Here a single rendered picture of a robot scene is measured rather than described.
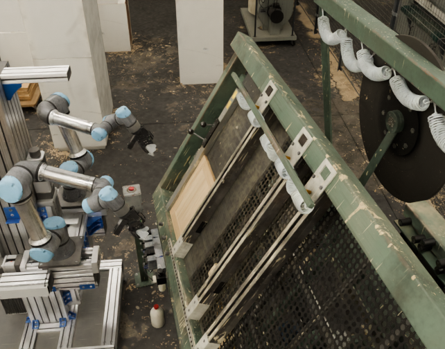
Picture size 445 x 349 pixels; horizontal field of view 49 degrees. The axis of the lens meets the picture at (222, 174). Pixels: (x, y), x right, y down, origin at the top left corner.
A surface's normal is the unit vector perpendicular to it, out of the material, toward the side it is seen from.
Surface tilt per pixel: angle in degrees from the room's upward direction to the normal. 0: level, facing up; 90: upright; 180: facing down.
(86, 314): 0
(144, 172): 0
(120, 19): 90
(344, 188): 60
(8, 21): 90
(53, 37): 90
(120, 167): 0
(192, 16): 90
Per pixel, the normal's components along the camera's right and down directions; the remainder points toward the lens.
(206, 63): 0.09, 0.61
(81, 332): 0.00, -0.79
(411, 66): -0.97, 0.15
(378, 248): -0.84, -0.27
